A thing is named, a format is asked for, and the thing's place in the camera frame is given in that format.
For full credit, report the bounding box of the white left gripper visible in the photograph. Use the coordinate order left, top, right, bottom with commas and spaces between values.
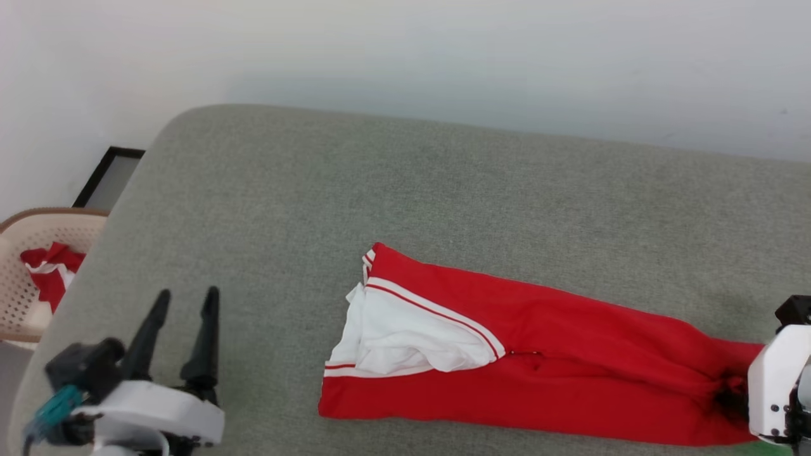
70, 286, 226, 456

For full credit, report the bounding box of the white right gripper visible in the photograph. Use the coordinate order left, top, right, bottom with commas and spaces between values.
713, 324, 811, 447

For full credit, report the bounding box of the red Bulls basketball jersey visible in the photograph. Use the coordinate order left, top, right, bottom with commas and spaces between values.
318, 242, 767, 447

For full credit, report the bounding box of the red and white garment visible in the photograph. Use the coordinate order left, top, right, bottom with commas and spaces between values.
20, 241, 87, 315

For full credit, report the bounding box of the black framed panel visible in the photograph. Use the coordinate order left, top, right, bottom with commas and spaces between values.
72, 146, 146, 213

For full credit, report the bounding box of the beige plastic laundry basket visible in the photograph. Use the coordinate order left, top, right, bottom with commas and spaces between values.
0, 207, 110, 351

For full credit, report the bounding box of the teal camera cable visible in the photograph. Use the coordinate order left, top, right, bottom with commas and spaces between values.
23, 384, 84, 452

